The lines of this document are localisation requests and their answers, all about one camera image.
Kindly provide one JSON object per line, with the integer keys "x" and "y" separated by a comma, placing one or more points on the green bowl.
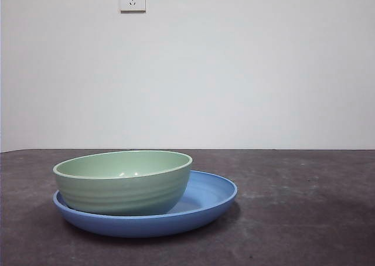
{"x": 123, "y": 195}

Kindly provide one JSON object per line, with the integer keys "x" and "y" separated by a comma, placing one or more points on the blue plate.
{"x": 146, "y": 226}

